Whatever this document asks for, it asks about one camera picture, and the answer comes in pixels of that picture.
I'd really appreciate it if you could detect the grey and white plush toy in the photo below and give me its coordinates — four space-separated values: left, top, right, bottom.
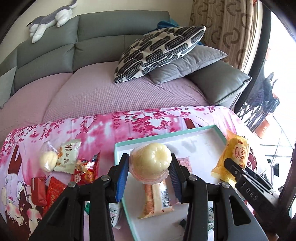
26 0 78 44

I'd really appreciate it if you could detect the red packet white label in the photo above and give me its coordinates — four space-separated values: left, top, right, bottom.
74 152 101 186

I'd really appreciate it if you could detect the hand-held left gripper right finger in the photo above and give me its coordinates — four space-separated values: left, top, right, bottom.
169 156 270 241

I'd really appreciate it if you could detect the pink sofa cover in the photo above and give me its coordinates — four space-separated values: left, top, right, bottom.
0 61 210 132

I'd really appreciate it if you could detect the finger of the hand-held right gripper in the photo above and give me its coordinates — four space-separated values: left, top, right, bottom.
223 158 249 183
244 165 277 194

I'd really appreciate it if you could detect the red gold-pattern packet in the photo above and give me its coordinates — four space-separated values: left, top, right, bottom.
43 176 67 215

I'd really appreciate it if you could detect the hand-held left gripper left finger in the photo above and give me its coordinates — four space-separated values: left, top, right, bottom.
29 153 130 241

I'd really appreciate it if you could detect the round pastry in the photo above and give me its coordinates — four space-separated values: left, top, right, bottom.
39 141 59 172

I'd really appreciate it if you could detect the teal cardboard box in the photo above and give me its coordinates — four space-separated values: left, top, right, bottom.
114 125 228 241

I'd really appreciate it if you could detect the beige patterned curtain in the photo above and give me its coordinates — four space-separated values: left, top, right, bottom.
188 0 264 72

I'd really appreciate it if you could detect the pink snack packet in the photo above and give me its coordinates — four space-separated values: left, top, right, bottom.
178 157 193 174

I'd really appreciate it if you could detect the pale yellow jelly cup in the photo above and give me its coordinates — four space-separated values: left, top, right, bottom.
128 142 173 184

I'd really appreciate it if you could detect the grey sofa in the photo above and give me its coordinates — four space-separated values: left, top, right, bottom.
0 10 252 109

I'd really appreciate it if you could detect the black and white patterned pillow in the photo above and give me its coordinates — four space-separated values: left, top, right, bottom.
113 25 207 84

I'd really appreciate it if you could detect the cream snack packet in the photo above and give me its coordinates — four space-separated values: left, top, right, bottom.
54 139 82 175

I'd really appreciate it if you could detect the pink printed blanket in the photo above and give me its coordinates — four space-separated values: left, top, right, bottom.
0 105 255 241

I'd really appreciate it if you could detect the black metal rack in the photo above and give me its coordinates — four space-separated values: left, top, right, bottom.
236 72 281 130

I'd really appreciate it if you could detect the orange container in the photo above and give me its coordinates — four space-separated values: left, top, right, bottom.
254 117 275 139

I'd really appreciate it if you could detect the grey pillow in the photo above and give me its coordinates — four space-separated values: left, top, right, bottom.
148 44 228 85

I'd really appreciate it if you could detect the small shiny red packet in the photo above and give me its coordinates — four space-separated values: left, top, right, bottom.
31 176 48 205

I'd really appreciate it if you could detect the beige wafer packet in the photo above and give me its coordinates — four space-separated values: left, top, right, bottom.
138 179 175 219

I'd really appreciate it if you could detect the yellow snack packet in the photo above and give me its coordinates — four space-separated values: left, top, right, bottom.
211 130 250 183

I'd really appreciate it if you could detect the green and white snack packet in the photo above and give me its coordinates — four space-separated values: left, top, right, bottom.
109 202 123 229

